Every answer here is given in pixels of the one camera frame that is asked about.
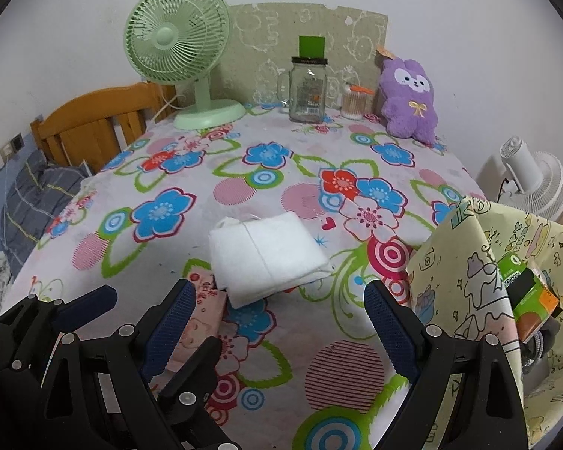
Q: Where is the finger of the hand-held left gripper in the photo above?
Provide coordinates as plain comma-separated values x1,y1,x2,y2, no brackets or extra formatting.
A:
0,286,118,413
158,336,222,414

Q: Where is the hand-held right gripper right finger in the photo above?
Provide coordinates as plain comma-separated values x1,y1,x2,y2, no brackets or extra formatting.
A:
363,280,528,450

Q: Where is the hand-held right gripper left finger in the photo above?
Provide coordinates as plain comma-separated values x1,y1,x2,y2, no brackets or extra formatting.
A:
40,280,241,450

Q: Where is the pink tissue pack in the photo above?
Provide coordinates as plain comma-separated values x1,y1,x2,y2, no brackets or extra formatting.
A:
166,269,230,376

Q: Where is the yellow cartoon paper box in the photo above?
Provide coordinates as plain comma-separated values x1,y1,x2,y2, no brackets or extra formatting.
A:
406,195,563,450

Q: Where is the green orange drink carton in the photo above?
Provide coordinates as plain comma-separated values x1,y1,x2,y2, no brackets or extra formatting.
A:
497,253,562,344

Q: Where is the grey plaid pillow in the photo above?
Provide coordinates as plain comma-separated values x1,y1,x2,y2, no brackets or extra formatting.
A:
0,152,92,287

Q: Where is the wooden headboard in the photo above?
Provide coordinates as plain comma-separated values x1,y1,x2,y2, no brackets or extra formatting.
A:
29,82,176,174

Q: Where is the floral tablecloth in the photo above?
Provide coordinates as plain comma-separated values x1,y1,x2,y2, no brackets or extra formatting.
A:
0,98,498,450

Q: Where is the white floor fan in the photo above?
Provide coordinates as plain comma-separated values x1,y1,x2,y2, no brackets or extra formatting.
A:
497,137,563,221

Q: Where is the green desk fan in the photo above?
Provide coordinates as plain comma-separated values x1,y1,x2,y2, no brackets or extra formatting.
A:
124,0,248,131

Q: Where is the purple plush bunny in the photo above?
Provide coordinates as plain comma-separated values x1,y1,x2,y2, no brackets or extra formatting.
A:
374,46,439,147

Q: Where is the cotton swab jar orange lid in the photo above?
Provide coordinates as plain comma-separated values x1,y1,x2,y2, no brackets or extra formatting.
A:
340,83,373,120

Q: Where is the glass jar mug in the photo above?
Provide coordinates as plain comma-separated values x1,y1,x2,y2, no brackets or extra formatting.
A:
277,56,329,123

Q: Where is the green card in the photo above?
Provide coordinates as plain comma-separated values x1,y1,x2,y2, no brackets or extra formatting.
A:
298,36,325,58

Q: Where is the wall socket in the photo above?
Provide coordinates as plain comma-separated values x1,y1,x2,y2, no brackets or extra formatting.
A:
0,133,24,160

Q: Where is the black fan cable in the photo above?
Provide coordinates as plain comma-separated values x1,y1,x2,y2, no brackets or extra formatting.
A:
496,175,515,203

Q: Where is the white fan cable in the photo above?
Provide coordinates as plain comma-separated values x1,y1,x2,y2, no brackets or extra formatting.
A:
152,85,179,125

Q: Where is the green patterned wall sheet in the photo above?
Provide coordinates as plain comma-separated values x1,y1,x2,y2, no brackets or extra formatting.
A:
216,2,389,106

